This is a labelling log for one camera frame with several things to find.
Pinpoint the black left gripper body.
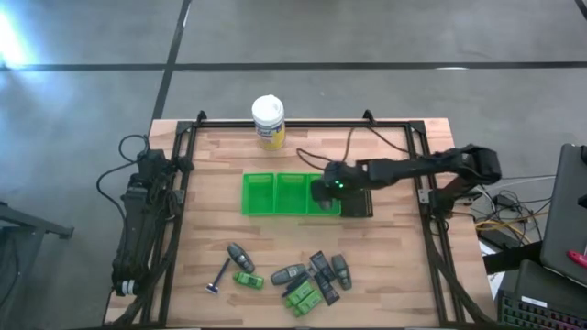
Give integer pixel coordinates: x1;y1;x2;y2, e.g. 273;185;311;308
115;233;144;274

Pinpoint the grey laptop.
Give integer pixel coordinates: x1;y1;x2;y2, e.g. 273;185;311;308
539;143;587;288

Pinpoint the black cable bundle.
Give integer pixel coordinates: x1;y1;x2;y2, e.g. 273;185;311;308
474;173;554;244

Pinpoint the green travel shampoo bottle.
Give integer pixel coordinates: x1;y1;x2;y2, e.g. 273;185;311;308
232;270;265;291
284;279;316;309
292;289;324;318

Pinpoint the backlit keyboard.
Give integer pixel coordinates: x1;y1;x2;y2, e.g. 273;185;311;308
497;291;587;330

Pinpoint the black aluminium table frame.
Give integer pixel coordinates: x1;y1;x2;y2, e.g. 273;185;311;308
137;109;504;329

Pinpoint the dark blue razor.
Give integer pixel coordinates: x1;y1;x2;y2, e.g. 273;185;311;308
281;270;313;298

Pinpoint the red tool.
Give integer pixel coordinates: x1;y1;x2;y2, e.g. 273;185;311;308
567;249;587;270

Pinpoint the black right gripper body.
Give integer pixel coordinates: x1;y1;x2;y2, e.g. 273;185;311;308
322;159;364;202

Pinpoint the dark wrist camera cable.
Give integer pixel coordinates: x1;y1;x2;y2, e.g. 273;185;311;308
295;126;414;174

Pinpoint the yellow white wipes canister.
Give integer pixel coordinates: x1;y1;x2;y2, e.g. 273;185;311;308
250;93;287;151

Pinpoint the yellow cable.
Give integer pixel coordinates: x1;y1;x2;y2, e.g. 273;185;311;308
475;218;528;240

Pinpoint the dark side table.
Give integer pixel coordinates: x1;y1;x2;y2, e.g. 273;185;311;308
0;201;75;330

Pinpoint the black box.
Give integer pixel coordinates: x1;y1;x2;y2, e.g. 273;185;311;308
481;241;543;276

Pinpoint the black toiletry sachet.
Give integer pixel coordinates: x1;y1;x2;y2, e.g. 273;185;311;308
314;272;341;307
308;250;337;283

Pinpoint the black plastic basket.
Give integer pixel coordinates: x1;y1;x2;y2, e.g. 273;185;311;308
339;187;374;219

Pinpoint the black looped cable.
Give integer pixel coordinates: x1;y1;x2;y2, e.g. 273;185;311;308
95;134;150;221

